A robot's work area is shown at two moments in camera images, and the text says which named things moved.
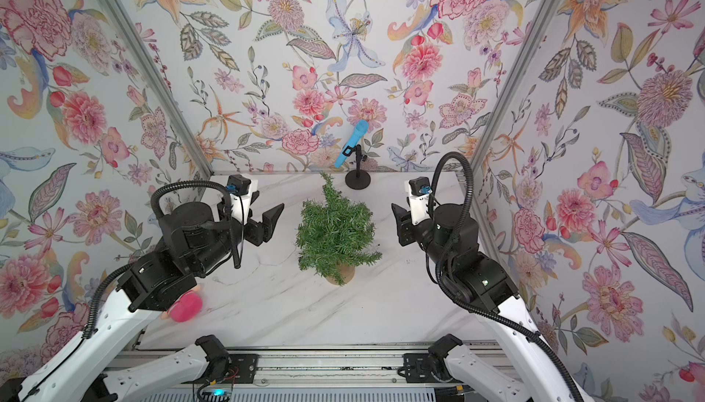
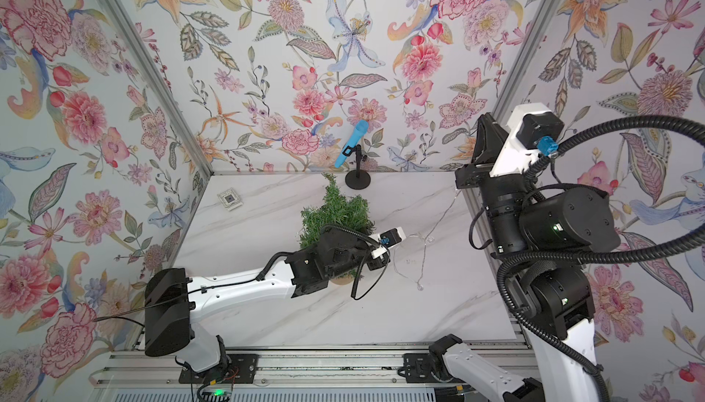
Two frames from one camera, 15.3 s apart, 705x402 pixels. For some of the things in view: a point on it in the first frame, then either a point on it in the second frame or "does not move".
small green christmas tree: [335, 235] does not move
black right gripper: [409, 231] to [497, 137]
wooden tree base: [346, 272] does not move
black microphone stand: [358, 179] does not move
